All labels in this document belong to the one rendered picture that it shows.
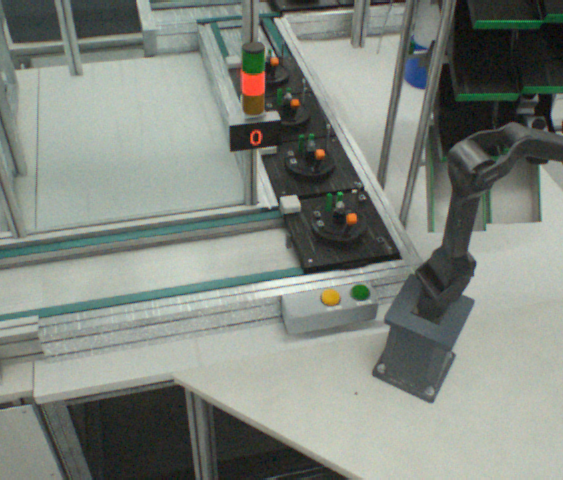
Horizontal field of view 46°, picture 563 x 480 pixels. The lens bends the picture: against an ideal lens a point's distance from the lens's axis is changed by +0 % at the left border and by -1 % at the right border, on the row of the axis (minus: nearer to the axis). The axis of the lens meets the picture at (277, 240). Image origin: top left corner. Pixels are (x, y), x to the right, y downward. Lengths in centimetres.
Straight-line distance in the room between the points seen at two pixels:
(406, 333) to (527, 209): 55
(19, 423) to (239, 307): 56
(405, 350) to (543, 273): 56
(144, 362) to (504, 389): 80
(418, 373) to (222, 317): 45
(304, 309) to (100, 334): 45
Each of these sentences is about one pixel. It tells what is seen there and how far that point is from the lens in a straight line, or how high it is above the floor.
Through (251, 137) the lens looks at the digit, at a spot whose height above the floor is 120.
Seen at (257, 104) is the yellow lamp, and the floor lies 129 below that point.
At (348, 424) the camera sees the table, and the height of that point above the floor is 86.
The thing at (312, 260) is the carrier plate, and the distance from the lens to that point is 157.
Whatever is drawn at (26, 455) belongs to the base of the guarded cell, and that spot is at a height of 60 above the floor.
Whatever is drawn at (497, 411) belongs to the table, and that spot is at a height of 86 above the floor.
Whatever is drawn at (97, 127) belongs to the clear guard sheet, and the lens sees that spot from 154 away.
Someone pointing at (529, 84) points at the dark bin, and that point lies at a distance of 156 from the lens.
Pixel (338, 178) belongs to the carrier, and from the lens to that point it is 181.
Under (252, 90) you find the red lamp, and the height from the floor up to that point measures 132.
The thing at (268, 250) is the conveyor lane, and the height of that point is 92.
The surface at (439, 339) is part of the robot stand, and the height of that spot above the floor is 106.
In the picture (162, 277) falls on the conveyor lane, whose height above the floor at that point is 92.
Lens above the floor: 209
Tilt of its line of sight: 44 degrees down
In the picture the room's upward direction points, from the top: 2 degrees clockwise
